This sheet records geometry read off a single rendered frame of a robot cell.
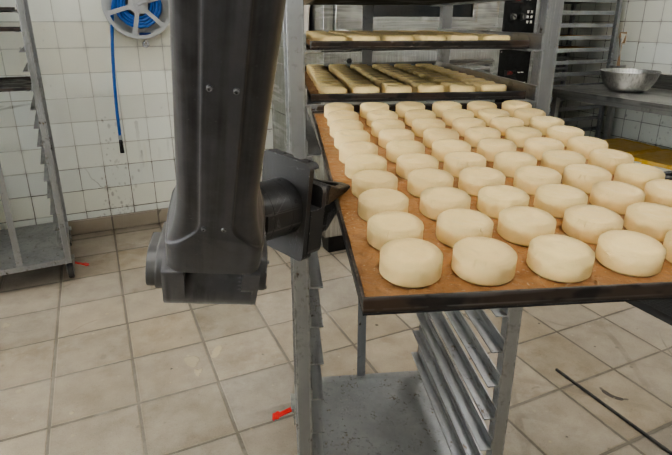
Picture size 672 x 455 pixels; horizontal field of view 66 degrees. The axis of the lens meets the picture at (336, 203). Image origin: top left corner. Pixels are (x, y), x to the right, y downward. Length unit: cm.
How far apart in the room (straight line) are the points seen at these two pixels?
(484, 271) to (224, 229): 20
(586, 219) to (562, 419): 171
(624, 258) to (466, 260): 13
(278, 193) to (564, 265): 25
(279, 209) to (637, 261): 30
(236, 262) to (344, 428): 146
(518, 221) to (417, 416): 140
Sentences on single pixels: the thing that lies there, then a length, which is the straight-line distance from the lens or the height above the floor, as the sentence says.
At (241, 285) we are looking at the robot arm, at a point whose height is 118.
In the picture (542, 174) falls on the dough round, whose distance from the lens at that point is 62.
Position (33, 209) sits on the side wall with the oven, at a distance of 386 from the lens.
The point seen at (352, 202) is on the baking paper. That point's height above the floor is 118.
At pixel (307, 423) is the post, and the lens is 124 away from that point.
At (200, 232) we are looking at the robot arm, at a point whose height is 124.
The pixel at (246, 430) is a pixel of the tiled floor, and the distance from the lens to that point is 202.
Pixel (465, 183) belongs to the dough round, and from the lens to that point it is 59.
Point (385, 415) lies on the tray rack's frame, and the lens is 183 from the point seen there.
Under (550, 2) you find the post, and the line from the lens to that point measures 103.
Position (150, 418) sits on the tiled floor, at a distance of 214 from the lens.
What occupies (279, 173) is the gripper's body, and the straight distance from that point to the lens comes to 52.
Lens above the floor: 136
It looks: 19 degrees down
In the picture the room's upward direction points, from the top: straight up
